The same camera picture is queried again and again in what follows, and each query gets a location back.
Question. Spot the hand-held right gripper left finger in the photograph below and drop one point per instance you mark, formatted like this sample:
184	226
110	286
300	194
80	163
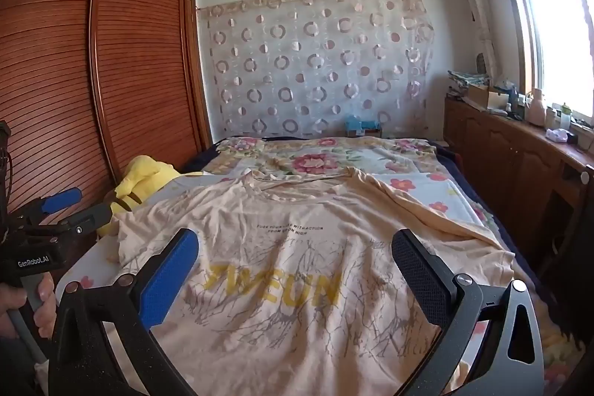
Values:
169	280

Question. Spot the person's left hand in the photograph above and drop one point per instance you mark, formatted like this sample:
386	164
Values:
45	308

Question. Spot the cardboard box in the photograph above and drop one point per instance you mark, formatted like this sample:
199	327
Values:
482	97

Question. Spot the yellow plush toy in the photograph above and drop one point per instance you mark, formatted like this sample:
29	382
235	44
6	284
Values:
144	178

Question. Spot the beige printed t-shirt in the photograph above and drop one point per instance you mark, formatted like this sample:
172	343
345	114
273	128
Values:
297	247

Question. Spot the white floral bed sheet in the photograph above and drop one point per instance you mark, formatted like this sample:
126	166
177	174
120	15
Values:
431	192

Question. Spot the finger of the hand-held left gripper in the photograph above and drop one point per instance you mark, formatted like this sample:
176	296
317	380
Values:
62	199
90	222

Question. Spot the blue box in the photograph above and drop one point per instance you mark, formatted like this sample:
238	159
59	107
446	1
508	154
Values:
359	127

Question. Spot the wooden slatted wardrobe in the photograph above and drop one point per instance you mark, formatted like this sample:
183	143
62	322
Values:
139	52

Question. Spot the fluffy floral blanket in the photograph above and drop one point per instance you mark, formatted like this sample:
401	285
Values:
561	345

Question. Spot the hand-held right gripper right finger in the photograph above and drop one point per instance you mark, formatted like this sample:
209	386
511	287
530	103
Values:
417	280

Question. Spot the stack of folded cloths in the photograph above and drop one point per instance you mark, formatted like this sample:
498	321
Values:
466	80

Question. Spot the circle-patterned sheer curtain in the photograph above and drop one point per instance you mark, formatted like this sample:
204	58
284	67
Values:
315	62

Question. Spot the window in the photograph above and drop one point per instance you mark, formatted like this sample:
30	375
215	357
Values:
557	29

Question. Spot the wooden sideboard cabinet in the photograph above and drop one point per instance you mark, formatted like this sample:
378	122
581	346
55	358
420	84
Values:
501	164

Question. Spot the small purple white cloth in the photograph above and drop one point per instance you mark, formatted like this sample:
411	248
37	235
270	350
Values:
557	135

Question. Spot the pink bottle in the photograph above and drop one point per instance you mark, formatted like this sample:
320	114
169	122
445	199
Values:
537	110

